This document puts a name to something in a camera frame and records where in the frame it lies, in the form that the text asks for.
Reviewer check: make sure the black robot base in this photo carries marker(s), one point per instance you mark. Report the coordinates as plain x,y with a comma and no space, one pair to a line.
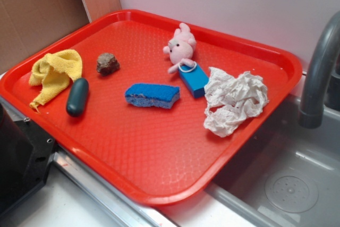
26,154

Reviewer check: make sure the pink plush bunny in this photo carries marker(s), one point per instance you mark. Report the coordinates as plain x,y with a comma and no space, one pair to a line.
180,49

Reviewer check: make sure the red plastic tray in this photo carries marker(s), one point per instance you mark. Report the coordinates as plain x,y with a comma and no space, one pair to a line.
153,155

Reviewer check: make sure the blue sponge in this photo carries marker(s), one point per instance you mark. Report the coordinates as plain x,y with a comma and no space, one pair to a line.
152,95

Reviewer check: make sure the blue rectangular block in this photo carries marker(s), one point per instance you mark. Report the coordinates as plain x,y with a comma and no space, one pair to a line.
194,78

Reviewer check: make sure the crumpled white paper towel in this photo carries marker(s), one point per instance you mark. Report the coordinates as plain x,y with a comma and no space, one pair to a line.
232,100

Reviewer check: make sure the brown rock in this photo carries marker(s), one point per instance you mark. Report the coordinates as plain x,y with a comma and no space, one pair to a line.
107,63

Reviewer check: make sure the dark green capsule object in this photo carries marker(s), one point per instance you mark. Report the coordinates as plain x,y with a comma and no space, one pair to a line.
77,98

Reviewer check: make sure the yellow cloth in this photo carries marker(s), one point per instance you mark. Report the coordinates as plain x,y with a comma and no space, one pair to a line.
54,72

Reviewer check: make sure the grey sink basin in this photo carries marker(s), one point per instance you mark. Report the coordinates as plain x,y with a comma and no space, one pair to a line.
285,175

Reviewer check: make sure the grey faucet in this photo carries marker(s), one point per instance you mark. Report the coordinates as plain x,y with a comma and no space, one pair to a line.
321,86

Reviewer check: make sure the brown cardboard panel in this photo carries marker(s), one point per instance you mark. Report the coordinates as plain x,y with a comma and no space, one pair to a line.
28,26

